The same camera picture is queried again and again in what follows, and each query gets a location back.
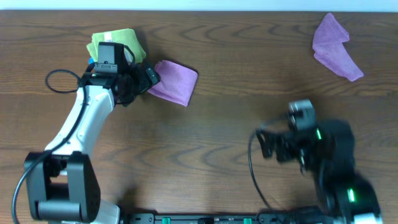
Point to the purple cloth with tag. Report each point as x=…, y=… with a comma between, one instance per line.
x=176, y=82

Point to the blue folded cloth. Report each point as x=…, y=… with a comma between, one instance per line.
x=90, y=61

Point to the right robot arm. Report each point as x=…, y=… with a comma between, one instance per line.
x=326, y=152

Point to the green folded cloth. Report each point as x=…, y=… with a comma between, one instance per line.
x=122, y=36

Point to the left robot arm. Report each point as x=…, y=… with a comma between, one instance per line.
x=61, y=182

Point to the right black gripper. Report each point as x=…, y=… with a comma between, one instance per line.
x=285, y=140

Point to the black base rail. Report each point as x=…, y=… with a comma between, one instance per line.
x=216, y=218

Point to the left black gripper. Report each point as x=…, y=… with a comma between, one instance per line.
x=144, y=78

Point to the purple crumpled cloth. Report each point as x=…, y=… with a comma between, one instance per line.
x=329, y=50

